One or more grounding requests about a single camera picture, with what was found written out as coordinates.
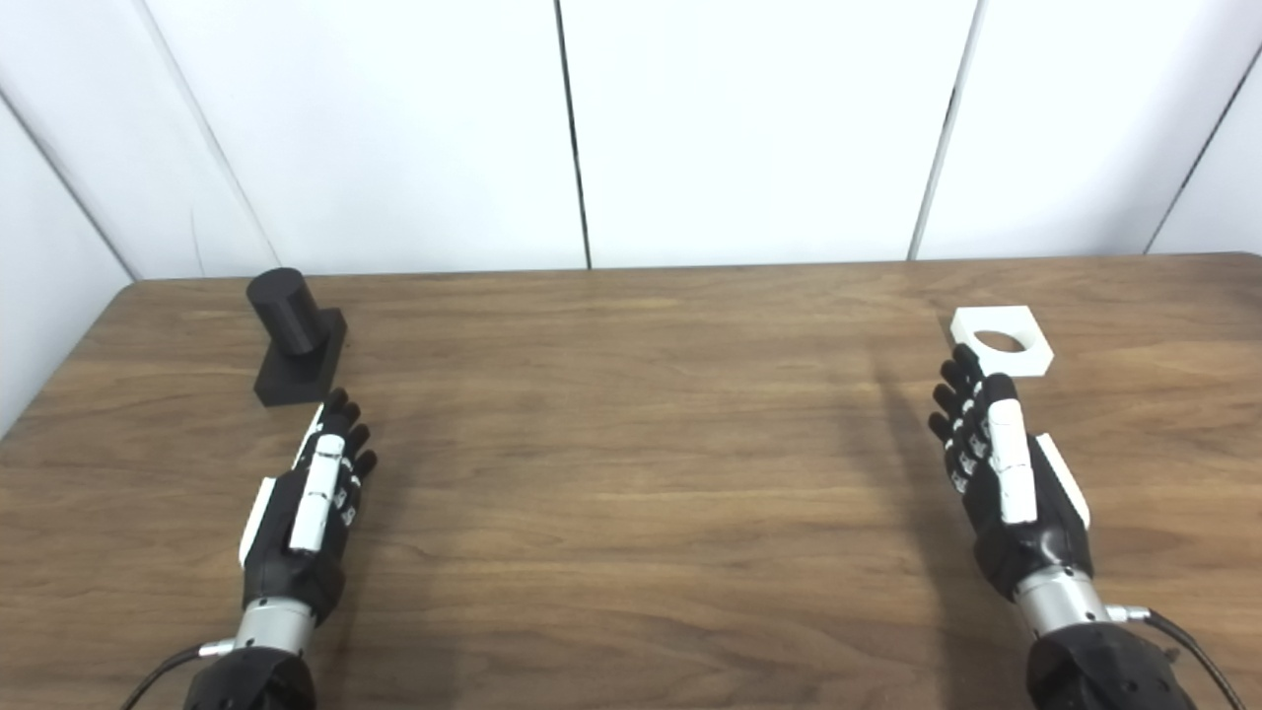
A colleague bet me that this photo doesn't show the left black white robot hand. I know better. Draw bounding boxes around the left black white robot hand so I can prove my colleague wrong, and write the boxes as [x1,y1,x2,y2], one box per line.
[240,388,379,624]

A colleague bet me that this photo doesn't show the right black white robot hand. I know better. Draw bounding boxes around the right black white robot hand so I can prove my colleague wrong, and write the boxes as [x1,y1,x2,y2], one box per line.
[928,344,1095,601]

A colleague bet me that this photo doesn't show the white square piece with hole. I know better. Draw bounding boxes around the white square piece with hole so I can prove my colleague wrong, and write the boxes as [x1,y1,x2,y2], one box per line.
[949,306,1054,378]

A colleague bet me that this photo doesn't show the black peg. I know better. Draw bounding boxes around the black peg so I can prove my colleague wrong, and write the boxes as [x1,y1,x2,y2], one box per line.
[246,267,348,408]

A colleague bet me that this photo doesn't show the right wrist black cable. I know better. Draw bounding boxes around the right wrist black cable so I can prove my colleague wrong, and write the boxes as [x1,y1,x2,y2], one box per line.
[1104,604,1245,710]

